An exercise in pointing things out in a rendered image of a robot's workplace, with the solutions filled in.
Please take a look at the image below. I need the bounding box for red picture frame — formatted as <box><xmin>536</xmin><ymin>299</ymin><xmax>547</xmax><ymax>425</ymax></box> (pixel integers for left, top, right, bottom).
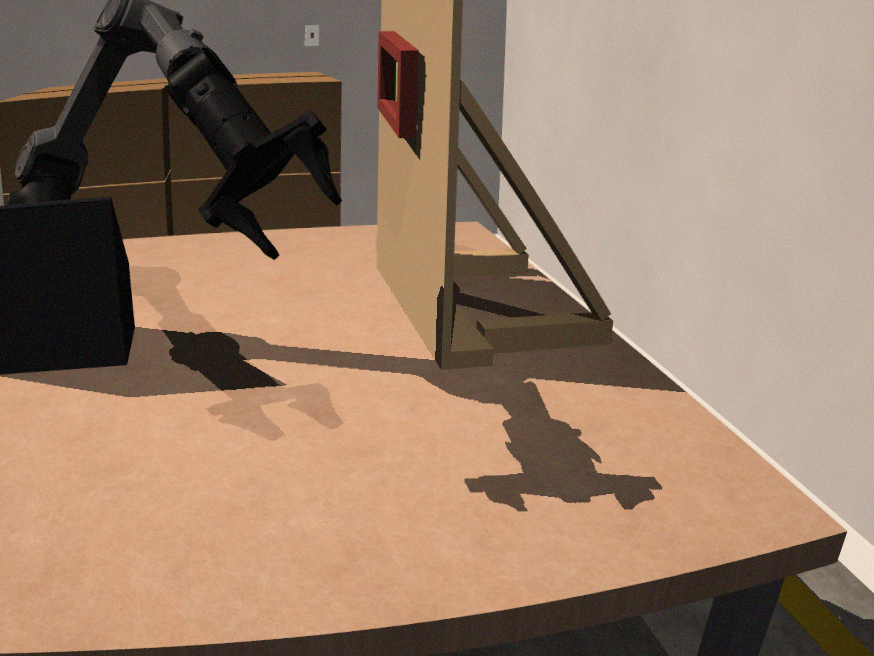
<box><xmin>377</xmin><ymin>31</ymin><xmax>419</xmax><ymax>138</ymax></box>

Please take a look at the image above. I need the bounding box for tan wooden board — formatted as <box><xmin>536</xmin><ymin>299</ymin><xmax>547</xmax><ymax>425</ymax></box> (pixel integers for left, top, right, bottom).
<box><xmin>377</xmin><ymin>0</ymin><xmax>463</xmax><ymax>370</ymax></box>

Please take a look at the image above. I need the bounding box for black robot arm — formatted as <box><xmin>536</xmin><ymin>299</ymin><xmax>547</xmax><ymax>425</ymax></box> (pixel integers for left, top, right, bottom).
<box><xmin>7</xmin><ymin>0</ymin><xmax>259</xmax><ymax>205</ymax></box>

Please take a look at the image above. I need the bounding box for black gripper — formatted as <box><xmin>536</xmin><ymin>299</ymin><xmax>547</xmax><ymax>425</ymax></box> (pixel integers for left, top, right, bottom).
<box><xmin>198</xmin><ymin>110</ymin><xmax>342</xmax><ymax>260</ymax></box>

